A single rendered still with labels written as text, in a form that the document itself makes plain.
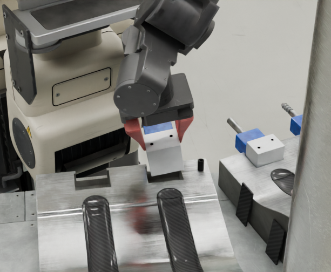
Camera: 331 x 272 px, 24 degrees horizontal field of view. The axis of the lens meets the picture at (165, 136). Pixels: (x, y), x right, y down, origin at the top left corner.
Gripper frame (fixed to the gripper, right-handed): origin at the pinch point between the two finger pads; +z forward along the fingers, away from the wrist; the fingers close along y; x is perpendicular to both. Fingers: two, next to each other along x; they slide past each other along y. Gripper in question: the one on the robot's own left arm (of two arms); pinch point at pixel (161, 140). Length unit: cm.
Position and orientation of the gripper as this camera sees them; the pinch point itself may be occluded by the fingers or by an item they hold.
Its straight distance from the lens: 115.0
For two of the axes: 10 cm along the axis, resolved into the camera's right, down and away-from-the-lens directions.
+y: 9.8, -2.1, 0.5
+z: 1.2, 6.9, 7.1
